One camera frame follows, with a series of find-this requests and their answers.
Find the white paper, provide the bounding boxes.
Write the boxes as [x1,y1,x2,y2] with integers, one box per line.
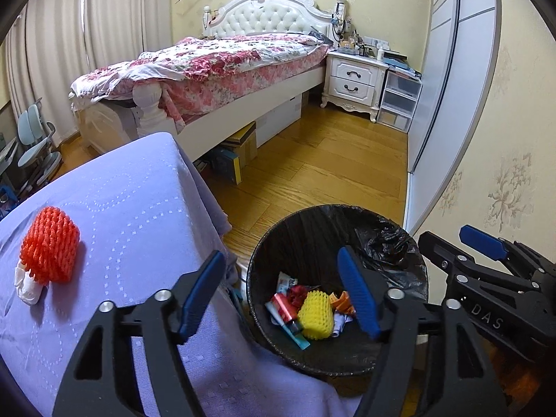
[331,312,352,338]

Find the orange paper piece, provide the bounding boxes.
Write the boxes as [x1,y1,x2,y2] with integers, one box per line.
[329,291,355,316]

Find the red cylindrical can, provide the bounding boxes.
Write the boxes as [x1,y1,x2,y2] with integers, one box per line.
[270,293,303,335]

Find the yellow foam fruit net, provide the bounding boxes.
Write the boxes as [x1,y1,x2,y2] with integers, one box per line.
[298,291,334,340]

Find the teal white tube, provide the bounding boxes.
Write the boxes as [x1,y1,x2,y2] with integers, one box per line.
[265,302,310,350]

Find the red foam fruit net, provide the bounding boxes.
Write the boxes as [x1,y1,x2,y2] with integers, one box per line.
[20,206,80,285]

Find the white tissue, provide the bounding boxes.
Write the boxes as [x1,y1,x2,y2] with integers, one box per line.
[14,262,44,306]

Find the black lined trash bin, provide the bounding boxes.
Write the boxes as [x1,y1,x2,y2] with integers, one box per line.
[247,204,429,377]

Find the purple tablecloth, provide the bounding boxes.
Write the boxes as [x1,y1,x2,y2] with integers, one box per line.
[1,134,358,416]

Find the plastic drawer unit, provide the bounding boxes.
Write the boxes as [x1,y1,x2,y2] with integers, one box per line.
[377,68,422,134]

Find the cardboard box under bed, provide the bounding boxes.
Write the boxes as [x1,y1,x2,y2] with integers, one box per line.
[219,122,257,183]

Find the sliding wardrobe door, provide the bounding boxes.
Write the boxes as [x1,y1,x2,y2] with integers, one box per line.
[404,0,501,234]

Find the white nightstand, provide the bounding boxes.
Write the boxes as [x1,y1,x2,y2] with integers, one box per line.
[320,50,388,122]

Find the white storage box under bed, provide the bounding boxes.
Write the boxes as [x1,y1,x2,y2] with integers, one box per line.
[255,94,303,147]

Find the light green desk chair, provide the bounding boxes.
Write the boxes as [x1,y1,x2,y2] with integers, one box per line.
[17,98,62,199]

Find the floral pink quilt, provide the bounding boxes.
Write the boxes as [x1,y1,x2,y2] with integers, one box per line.
[70,32,329,127]

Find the beige curtains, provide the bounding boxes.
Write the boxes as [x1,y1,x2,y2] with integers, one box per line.
[1,0,172,144]

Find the white bed frame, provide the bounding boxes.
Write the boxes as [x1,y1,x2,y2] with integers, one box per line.
[69,0,333,160]

